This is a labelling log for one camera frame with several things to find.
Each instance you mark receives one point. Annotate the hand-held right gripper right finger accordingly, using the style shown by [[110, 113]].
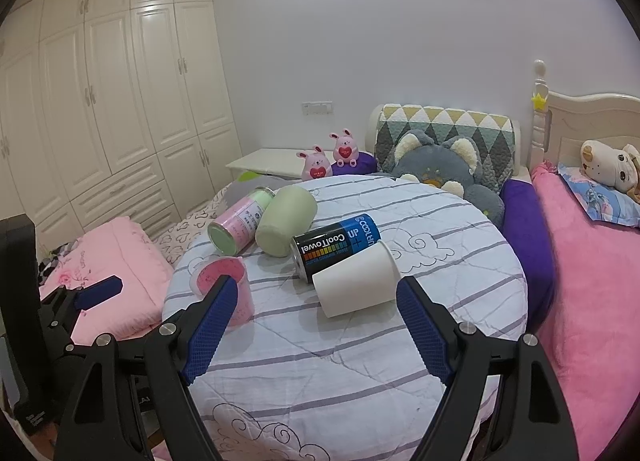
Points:
[[422, 321]]

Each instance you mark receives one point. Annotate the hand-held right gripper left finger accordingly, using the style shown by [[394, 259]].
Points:
[[215, 326]]

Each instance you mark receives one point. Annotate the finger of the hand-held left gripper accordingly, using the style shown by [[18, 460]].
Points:
[[102, 289]]

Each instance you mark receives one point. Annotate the white paper cup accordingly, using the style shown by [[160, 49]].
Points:
[[350, 281]]

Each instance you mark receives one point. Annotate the pink translucent measuring cup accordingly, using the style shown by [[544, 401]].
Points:
[[214, 271]]

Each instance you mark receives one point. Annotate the light green cup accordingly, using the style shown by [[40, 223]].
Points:
[[285, 221]]

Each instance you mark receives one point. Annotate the pink folded quilt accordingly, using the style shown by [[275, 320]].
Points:
[[130, 261]]

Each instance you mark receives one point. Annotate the heart print sheet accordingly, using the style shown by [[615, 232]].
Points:
[[185, 236]]

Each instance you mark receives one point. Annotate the pink and green canister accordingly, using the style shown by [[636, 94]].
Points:
[[240, 221]]

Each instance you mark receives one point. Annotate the black and blue can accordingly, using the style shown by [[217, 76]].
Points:
[[330, 241]]

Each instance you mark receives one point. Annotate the purple bed sheet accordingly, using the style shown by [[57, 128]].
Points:
[[525, 231]]

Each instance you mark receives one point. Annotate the grey plush cat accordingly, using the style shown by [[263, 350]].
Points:
[[430, 156]]

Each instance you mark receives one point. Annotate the pink fleece blanket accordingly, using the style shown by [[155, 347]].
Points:
[[590, 316]]

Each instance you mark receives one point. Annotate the white bedside table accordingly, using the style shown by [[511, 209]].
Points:
[[265, 161]]

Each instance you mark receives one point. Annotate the pink bunny toy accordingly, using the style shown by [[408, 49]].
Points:
[[344, 148], [315, 166]]

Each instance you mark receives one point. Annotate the triangle pattern quilted cover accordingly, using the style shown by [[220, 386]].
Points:
[[450, 123]]

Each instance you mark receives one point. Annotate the cream wardrobe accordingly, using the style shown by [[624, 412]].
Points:
[[125, 91]]

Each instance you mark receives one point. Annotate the blue floral pillow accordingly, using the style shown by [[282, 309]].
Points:
[[590, 201]]

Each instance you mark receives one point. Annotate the cream plush dog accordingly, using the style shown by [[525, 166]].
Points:
[[605, 161]]

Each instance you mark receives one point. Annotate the cream wooden headboard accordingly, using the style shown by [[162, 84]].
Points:
[[565, 121]]

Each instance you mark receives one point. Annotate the yellow star ornament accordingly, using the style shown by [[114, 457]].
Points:
[[539, 100]]

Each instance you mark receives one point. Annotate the white wall socket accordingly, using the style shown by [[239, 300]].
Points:
[[317, 107]]

